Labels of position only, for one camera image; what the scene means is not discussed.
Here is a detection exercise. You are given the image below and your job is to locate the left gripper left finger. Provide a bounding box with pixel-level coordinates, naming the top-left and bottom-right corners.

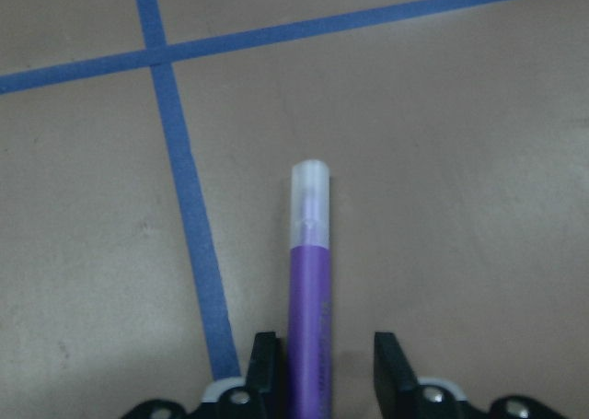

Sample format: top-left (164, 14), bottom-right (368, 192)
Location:
top-left (245, 332), bottom-right (282, 418)

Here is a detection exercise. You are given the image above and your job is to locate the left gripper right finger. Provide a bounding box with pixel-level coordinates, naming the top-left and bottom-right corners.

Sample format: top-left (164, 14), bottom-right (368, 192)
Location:
top-left (373, 332), bottom-right (418, 418)

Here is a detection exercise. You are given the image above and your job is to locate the purple pen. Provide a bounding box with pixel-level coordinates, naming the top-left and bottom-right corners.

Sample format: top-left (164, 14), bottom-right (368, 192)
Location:
top-left (287, 159), bottom-right (332, 418)

